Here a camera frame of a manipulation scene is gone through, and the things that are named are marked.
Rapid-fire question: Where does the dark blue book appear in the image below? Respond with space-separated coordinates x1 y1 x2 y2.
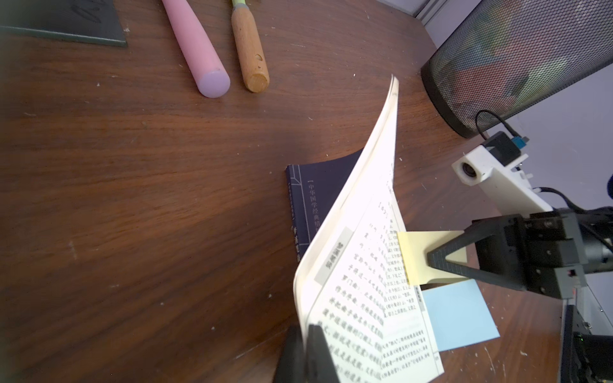
294 78 444 382

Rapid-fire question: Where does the purple garden fork toy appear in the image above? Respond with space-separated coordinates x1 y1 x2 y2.
163 0 231 98

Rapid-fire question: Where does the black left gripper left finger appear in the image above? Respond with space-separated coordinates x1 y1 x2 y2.
272 326 306 383

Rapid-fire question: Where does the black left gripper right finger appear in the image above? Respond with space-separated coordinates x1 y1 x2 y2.
306 325 340 383

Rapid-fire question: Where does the yellow sticky note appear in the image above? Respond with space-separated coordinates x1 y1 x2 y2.
397 231 467 286

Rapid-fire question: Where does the green garden rake toy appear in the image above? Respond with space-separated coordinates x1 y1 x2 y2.
231 1 270 94

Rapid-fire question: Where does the dark square tree base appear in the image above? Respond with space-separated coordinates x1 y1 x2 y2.
1 0 127 47

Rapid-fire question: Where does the black mesh waste bin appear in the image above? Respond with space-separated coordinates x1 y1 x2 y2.
421 1 612 139

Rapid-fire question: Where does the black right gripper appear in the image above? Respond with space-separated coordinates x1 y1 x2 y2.
425 207 613 300

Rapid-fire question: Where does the blue sticky note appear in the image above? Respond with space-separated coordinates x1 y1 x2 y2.
423 279 500 351

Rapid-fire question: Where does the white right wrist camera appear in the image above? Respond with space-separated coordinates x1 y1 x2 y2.
452 131 553 217

